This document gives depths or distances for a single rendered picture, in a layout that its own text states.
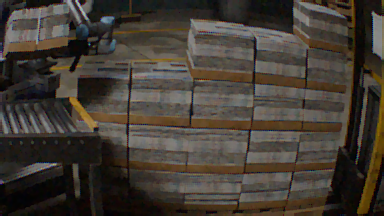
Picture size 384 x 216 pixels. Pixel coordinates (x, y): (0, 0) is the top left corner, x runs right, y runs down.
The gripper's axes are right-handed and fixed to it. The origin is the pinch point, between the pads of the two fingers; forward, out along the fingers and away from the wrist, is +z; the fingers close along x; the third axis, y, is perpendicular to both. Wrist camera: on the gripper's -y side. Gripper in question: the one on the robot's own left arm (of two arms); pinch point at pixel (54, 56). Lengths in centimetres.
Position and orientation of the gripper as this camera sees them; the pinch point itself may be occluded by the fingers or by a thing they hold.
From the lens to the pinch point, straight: 327.2
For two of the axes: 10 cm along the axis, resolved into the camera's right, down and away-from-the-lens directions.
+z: -9.0, 0.4, -4.2
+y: -0.7, -10.0, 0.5
